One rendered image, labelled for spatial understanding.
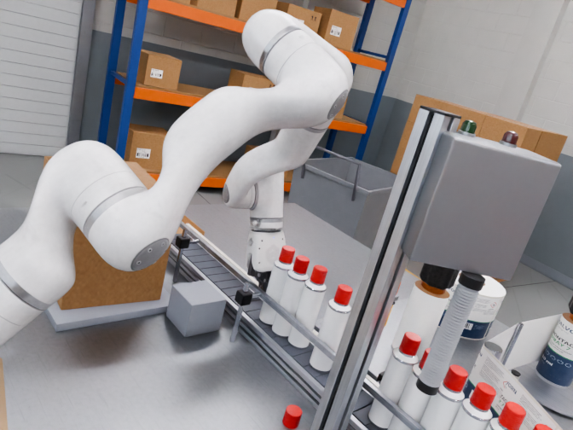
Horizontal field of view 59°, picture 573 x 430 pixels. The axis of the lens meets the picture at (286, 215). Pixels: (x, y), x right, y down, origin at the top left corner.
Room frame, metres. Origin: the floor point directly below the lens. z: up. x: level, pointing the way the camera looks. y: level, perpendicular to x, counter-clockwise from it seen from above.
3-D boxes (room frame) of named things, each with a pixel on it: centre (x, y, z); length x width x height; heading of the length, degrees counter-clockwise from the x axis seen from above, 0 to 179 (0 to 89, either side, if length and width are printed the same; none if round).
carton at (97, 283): (1.16, 0.44, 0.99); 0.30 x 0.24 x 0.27; 40
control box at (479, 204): (0.76, -0.27, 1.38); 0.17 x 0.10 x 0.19; 100
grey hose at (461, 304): (0.71, -0.30, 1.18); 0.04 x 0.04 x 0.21
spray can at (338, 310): (0.99, -0.16, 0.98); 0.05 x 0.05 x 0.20
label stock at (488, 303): (1.41, -0.58, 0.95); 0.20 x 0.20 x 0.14
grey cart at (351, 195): (3.58, -0.41, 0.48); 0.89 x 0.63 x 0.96; 147
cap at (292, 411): (0.84, -0.12, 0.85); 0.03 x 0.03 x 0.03
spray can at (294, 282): (1.08, -0.06, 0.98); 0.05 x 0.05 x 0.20
